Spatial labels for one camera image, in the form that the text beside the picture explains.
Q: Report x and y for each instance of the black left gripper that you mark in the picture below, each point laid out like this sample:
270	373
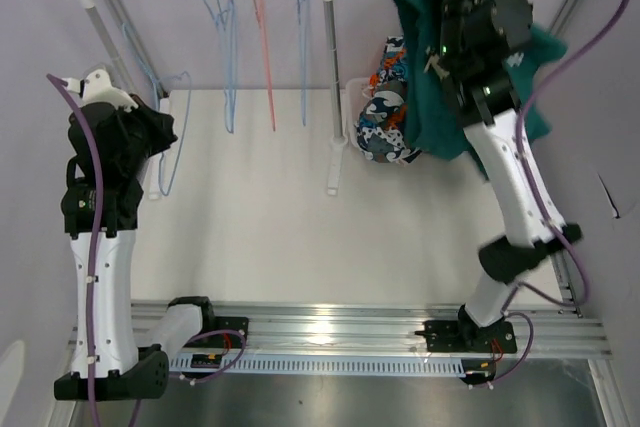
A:
160	123

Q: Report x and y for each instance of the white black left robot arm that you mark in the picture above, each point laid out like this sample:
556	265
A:
100	209

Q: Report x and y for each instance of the white plastic basket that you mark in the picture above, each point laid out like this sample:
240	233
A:
357	94

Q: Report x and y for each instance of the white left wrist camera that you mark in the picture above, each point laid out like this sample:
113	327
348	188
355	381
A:
98	87

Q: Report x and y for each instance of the blue orange patterned shorts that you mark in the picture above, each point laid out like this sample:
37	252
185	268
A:
381	123

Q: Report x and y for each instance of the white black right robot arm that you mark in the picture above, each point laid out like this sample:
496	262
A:
476	38

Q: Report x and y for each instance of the teal green shorts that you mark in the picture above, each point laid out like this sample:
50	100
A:
430	125

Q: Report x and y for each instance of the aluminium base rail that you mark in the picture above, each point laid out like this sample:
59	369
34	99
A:
389	331

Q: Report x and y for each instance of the slotted cable duct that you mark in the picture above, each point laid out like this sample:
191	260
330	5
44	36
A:
412	366

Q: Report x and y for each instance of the pink wire hanger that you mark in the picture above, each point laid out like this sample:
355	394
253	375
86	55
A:
260	14

